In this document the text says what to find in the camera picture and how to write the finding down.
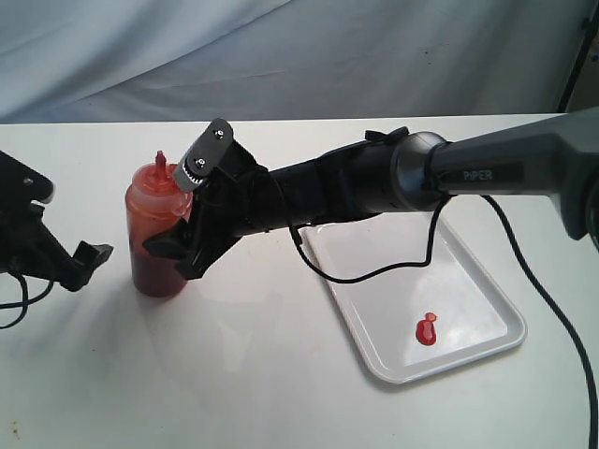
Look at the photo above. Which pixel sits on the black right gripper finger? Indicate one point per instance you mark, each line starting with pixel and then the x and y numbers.
pixel 173 244

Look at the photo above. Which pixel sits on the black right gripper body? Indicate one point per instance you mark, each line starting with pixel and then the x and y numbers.
pixel 238 198

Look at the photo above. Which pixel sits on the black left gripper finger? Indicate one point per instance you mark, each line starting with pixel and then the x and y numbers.
pixel 79 266

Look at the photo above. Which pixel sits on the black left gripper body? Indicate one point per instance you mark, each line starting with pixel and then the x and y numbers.
pixel 28 247

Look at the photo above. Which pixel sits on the red sauce squeeze bottle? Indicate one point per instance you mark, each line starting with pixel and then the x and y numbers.
pixel 154 204

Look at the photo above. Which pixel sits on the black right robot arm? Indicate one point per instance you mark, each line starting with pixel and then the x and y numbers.
pixel 401 171

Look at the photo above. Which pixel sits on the red sauce blob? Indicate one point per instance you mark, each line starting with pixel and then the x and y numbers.
pixel 425 331

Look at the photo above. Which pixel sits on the grey backdrop cloth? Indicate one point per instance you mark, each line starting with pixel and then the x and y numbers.
pixel 144 61

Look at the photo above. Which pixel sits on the white rectangular plastic tray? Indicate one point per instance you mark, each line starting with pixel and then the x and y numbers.
pixel 475 319

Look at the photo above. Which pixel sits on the black tripod stand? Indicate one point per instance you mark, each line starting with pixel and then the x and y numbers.
pixel 589 27

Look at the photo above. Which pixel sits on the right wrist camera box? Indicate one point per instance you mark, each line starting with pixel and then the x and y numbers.
pixel 205 154

